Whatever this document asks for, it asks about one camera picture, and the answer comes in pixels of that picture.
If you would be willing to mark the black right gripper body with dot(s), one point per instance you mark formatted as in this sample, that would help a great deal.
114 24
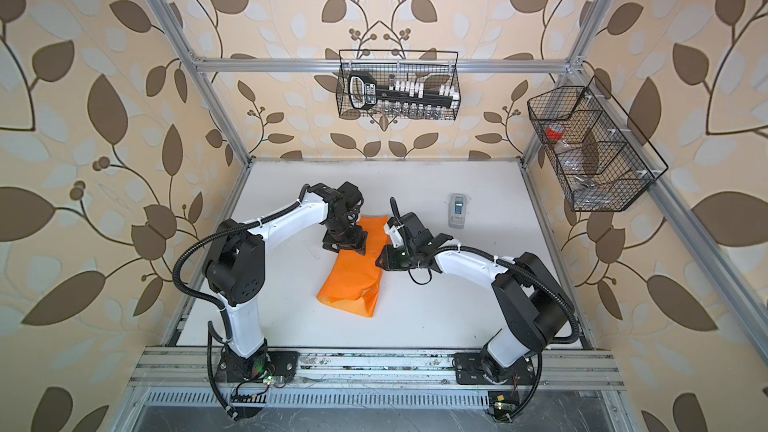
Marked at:
412 251

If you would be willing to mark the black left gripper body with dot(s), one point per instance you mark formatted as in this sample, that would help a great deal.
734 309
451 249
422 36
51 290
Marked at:
340 230

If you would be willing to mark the orange wrapping paper sheet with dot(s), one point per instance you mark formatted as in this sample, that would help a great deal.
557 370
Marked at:
353 285

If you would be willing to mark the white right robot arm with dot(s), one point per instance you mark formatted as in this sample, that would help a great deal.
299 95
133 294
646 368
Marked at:
536 309

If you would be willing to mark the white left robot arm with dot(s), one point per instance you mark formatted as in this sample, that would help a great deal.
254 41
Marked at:
236 261

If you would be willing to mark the grey tape dispenser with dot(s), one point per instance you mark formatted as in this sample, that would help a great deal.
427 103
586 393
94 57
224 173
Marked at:
457 211

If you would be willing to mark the black white tool in basket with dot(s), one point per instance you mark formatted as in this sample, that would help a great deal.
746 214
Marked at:
404 96

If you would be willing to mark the red capped clear bottle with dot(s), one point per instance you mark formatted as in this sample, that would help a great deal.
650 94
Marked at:
569 156

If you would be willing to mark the black wire basket back wall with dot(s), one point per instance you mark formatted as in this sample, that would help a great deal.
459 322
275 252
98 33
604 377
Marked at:
435 67

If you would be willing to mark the black wire basket wall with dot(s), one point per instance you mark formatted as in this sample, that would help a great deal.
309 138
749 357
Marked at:
435 67
618 155

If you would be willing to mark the black wire basket right wall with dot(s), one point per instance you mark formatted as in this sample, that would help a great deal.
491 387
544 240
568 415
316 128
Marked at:
618 155

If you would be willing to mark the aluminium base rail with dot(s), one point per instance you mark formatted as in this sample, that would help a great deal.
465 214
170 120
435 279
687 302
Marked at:
403 368

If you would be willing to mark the aluminium frame post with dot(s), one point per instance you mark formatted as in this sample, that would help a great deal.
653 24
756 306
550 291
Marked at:
181 47

